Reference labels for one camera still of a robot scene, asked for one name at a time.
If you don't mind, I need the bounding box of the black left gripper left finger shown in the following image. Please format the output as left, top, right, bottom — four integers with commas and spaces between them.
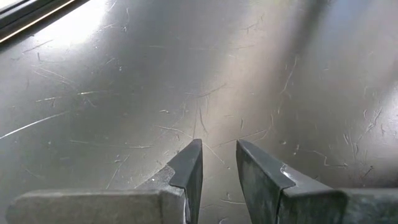
5, 138, 204, 224

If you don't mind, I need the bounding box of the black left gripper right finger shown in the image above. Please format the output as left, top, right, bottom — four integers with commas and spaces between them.
235, 139, 398, 224

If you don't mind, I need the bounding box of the black table frame rail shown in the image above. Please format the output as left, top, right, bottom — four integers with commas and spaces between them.
0, 0, 91, 45

